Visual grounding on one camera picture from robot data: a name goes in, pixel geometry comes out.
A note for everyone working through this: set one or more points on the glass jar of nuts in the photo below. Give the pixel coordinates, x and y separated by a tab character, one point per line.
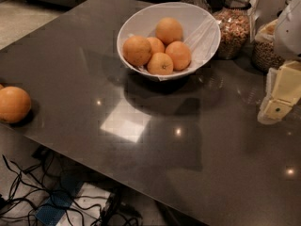
234	24

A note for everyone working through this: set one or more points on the orange on table left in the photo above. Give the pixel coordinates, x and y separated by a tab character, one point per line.
15	104

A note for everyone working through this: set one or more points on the white cloth in bowl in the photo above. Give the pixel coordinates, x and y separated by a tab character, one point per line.
203	42

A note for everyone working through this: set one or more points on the orange at bowl right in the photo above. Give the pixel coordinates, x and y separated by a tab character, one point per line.
180	55

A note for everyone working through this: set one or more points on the orange at bowl left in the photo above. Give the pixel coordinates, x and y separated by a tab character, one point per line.
137	50

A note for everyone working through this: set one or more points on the orange at bowl back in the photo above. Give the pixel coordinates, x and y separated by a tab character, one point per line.
168	30

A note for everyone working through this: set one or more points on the blue box on floor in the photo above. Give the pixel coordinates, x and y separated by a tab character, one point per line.
59	201

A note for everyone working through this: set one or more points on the orange at bowl front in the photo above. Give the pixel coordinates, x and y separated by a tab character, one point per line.
160	64

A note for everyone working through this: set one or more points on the orange in bowl middle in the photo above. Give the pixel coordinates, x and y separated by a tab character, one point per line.
156	45

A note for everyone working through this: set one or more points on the white bowl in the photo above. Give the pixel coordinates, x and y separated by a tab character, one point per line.
143	23

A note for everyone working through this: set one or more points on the glass jar of grains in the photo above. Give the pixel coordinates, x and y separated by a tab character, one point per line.
263	56

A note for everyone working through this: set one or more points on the orange at bowl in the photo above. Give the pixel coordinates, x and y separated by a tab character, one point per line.
160	64
168	30
180	55
137	50

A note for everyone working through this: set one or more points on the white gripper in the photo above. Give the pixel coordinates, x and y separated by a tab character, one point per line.
289	32

